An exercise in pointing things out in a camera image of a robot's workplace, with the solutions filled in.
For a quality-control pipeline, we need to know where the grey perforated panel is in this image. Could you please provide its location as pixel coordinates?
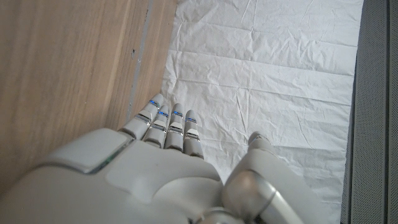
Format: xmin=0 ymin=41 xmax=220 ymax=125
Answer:
xmin=340 ymin=0 xmax=398 ymax=224

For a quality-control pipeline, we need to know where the white wrinkled backdrop cloth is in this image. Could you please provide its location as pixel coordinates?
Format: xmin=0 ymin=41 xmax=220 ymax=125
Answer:
xmin=160 ymin=0 xmax=364 ymax=224

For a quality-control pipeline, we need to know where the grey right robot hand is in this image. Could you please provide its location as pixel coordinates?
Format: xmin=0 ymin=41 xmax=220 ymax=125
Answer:
xmin=0 ymin=93 xmax=331 ymax=224

